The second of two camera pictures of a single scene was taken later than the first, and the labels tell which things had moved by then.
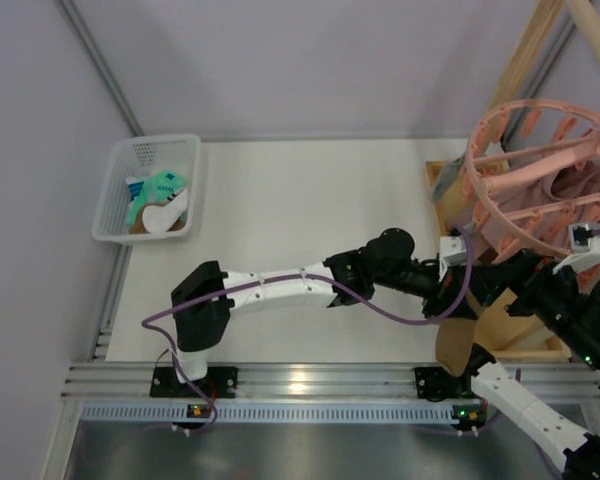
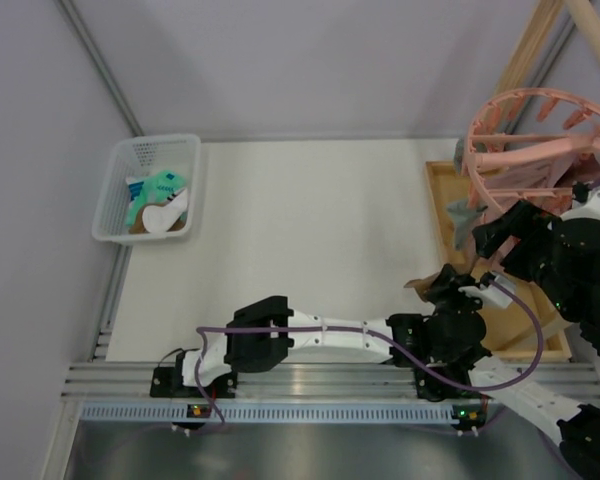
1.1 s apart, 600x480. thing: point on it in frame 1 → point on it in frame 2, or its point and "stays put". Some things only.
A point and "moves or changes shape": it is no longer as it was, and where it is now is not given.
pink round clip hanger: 534,169 moves or changes shape
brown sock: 455,339 moves or changes shape
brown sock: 138,227 stays put
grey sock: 446,174 → 459,155
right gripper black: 525,293 → 508,236
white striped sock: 160,218 stays put
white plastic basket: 140,156 stays put
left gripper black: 450,301 → 450,282
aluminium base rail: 299,382 stays put
